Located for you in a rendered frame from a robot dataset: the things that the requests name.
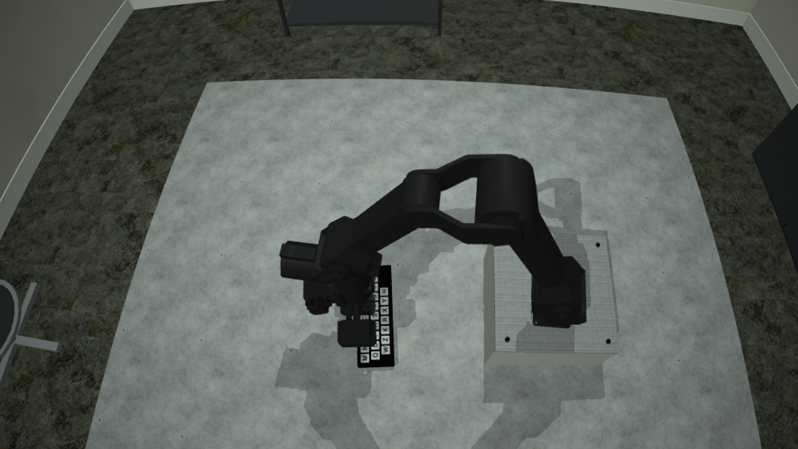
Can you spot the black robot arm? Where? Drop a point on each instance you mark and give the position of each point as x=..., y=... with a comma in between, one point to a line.
x=506, y=212

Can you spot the black keyboard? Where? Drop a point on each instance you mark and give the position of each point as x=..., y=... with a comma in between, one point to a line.
x=382, y=353

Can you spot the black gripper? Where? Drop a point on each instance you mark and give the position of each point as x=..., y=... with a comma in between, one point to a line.
x=356, y=332

